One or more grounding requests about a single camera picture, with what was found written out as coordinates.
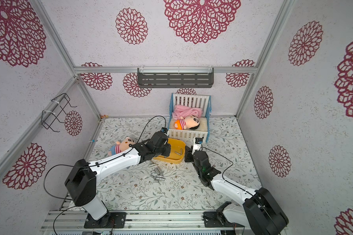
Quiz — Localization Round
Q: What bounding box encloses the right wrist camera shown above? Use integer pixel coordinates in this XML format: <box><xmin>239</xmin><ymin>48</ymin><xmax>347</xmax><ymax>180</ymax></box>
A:
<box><xmin>192</xmin><ymin>138</ymin><xmax>204</xmax><ymax>154</ymax></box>

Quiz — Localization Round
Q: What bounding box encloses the long thick silver socket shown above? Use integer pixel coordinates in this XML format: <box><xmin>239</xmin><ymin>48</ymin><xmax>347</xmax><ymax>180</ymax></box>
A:
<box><xmin>155</xmin><ymin>167</ymin><xmax>163</xmax><ymax>176</ymax></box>

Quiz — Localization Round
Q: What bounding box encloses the white blue toy crib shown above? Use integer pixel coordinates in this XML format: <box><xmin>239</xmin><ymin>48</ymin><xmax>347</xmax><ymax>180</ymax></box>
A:
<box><xmin>169</xmin><ymin>94</ymin><xmax>211</xmax><ymax>142</ymax></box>

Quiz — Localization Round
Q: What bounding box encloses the thin silver socket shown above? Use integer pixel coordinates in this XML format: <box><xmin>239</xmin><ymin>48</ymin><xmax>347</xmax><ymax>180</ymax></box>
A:
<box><xmin>175</xmin><ymin>149</ymin><xmax>183</xmax><ymax>156</ymax></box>

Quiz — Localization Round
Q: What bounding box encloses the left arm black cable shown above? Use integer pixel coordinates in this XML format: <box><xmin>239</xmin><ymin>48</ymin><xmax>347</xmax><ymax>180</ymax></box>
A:
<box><xmin>43</xmin><ymin>115</ymin><xmax>167</xmax><ymax>235</ymax></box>

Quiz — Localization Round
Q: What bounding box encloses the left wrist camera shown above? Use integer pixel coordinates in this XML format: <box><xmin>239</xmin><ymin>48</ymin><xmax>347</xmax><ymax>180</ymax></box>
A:
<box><xmin>161</xmin><ymin>127</ymin><xmax>169</xmax><ymax>135</ymax></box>

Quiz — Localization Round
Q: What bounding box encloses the black wire wall rack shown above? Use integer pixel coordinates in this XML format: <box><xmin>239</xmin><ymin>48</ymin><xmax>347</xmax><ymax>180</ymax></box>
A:
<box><xmin>41</xmin><ymin>93</ymin><xmax>76</xmax><ymax>133</ymax></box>

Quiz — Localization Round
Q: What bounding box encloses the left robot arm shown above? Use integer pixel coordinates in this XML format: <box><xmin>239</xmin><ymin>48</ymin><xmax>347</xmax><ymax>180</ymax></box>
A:
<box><xmin>65</xmin><ymin>127</ymin><xmax>171</xmax><ymax>221</ymax></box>

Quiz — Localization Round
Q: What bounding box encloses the plush doll in crib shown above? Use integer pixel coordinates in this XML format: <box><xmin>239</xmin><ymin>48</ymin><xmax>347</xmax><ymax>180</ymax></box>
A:
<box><xmin>174</xmin><ymin>115</ymin><xmax>200</xmax><ymax>130</ymax></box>

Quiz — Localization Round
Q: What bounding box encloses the plush doll on table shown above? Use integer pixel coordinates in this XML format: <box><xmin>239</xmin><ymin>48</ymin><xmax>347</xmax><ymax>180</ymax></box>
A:
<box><xmin>108</xmin><ymin>137</ymin><xmax>135</xmax><ymax>156</ymax></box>

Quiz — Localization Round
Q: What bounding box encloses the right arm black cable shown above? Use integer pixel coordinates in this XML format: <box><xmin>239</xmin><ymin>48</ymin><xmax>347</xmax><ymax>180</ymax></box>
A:
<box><xmin>201</xmin><ymin>146</ymin><xmax>271</xmax><ymax>218</ymax></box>

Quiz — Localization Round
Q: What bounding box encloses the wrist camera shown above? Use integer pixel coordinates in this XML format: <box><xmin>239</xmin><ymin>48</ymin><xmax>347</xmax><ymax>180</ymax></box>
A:
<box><xmin>161</xmin><ymin>127</ymin><xmax>169</xmax><ymax>135</ymax></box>
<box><xmin>192</xmin><ymin>138</ymin><xmax>204</xmax><ymax>154</ymax></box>

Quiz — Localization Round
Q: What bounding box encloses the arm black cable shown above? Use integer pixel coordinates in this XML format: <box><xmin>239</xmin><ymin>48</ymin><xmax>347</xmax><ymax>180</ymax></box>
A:
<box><xmin>201</xmin><ymin>146</ymin><xmax>271</xmax><ymax>218</ymax></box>
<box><xmin>43</xmin><ymin>115</ymin><xmax>167</xmax><ymax>235</ymax></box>

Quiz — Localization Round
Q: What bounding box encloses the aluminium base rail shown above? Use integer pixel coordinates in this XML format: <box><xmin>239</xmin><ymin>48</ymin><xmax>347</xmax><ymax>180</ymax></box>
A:
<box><xmin>40</xmin><ymin>209</ymin><xmax>288</xmax><ymax>231</ymax></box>

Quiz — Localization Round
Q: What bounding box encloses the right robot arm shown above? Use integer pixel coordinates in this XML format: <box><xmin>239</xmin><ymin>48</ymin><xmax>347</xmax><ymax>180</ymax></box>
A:
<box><xmin>185</xmin><ymin>145</ymin><xmax>289</xmax><ymax>235</ymax></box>

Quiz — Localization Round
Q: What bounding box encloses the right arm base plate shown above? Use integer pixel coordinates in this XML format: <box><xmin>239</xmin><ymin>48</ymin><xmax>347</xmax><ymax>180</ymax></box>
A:
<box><xmin>203</xmin><ymin>211</ymin><xmax>243</xmax><ymax>229</ymax></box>

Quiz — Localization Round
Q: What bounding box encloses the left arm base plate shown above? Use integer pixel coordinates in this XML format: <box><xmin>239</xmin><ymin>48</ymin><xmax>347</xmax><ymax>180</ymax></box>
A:
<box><xmin>83</xmin><ymin>212</ymin><xmax>127</xmax><ymax>229</ymax></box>

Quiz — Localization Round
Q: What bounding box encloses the yellow plastic storage box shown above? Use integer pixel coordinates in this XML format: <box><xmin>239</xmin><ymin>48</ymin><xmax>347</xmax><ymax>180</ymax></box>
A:
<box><xmin>153</xmin><ymin>138</ymin><xmax>186</xmax><ymax>164</ymax></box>

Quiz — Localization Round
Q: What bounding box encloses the pink blanket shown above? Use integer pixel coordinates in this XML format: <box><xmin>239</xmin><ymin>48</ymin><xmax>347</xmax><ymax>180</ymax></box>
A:
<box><xmin>172</xmin><ymin>105</ymin><xmax>203</xmax><ymax>120</ymax></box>

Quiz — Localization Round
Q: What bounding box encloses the grey wall shelf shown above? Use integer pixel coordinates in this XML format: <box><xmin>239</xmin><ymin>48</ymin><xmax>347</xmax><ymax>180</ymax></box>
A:
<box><xmin>137</xmin><ymin>68</ymin><xmax>214</xmax><ymax>89</ymax></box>

